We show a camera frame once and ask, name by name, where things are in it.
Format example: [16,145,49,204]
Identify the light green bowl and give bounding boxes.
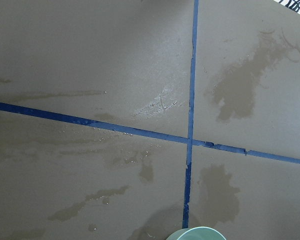
[166,226,226,240]

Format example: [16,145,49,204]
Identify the black cables on table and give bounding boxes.
[277,0,300,12]

